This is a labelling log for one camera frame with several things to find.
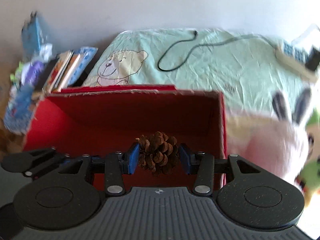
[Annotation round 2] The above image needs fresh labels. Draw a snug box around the purple tissue pack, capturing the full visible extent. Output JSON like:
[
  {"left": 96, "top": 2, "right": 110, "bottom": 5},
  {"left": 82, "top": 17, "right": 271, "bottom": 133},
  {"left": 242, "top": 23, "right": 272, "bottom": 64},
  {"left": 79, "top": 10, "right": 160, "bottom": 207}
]
[{"left": 21, "top": 61, "right": 46, "bottom": 86}]

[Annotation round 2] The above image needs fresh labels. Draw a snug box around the mint green bear bedsheet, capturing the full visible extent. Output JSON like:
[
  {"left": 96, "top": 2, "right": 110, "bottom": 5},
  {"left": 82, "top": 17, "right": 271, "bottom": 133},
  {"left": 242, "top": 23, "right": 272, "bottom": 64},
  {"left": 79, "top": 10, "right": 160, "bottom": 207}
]
[{"left": 83, "top": 29, "right": 309, "bottom": 113}]

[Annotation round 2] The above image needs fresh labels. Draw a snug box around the winnie the pooh book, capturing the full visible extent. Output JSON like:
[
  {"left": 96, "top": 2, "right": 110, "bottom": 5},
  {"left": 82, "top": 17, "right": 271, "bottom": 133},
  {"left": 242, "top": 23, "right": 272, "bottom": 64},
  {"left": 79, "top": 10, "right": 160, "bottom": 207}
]
[{"left": 43, "top": 50, "right": 73, "bottom": 93}]

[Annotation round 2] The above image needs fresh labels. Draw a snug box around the small green frog plush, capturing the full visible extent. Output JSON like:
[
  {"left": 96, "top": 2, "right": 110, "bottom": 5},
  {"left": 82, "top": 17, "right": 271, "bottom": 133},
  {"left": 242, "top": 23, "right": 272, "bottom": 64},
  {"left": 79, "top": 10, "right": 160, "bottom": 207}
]
[{"left": 10, "top": 62, "right": 24, "bottom": 89}]

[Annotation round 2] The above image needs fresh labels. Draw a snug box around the red cardboard storage box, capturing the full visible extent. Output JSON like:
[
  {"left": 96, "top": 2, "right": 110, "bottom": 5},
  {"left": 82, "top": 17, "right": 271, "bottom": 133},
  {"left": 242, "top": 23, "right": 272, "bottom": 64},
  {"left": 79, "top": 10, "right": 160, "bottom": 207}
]
[{"left": 23, "top": 84, "right": 228, "bottom": 193}]

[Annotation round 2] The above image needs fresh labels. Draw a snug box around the pink plush bunny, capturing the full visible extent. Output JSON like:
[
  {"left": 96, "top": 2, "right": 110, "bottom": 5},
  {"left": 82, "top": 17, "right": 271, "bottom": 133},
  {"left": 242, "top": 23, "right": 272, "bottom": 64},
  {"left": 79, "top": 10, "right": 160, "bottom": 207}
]
[{"left": 228, "top": 87, "right": 312, "bottom": 185}]

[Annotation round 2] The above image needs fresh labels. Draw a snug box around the white blue power strip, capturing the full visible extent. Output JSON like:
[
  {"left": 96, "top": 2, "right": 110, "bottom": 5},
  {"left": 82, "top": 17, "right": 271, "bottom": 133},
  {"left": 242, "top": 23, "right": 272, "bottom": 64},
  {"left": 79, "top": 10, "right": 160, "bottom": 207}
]
[{"left": 276, "top": 41, "right": 319, "bottom": 83}]

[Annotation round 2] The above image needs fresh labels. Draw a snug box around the black power adapter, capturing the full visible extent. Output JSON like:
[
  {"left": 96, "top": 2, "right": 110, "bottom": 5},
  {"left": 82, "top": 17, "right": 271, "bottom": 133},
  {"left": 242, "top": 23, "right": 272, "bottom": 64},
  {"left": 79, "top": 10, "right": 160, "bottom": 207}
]
[{"left": 305, "top": 47, "right": 320, "bottom": 72}]

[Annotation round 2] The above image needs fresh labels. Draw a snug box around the green plush toy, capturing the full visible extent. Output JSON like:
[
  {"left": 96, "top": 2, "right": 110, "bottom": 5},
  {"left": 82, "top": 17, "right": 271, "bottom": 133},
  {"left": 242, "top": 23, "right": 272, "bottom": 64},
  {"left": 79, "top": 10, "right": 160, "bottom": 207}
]
[{"left": 296, "top": 109, "right": 319, "bottom": 207}]

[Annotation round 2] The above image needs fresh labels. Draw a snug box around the black charging cable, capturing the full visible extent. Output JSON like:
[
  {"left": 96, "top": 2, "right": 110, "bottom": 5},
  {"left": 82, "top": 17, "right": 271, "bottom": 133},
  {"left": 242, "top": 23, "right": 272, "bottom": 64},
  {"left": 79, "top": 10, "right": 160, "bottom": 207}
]
[{"left": 157, "top": 29, "right": 278, "bottom": 72}]

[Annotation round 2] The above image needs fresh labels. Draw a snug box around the orange cover book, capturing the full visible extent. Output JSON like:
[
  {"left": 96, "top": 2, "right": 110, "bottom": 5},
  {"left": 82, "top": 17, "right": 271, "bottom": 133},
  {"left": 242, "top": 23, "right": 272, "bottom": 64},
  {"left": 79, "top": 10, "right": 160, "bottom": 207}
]
[{"left": 57, "top": 54, "right": 81, "bottom": 92}]

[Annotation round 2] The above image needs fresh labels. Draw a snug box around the brown pine cone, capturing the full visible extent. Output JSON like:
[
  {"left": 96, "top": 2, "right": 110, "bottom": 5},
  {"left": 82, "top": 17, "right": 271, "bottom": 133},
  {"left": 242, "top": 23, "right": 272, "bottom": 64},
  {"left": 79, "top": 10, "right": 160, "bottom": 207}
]
[{"left": 136, "top": 132, "right": 180, "bottom": 174}]

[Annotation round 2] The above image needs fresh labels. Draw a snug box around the blue plastic file bag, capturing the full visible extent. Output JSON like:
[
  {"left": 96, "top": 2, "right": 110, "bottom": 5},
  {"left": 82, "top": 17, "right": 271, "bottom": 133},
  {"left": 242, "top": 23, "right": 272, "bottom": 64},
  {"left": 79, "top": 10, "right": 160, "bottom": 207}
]
[{"left": 21, "top": 11, "right": 50, "bottom": 61}]

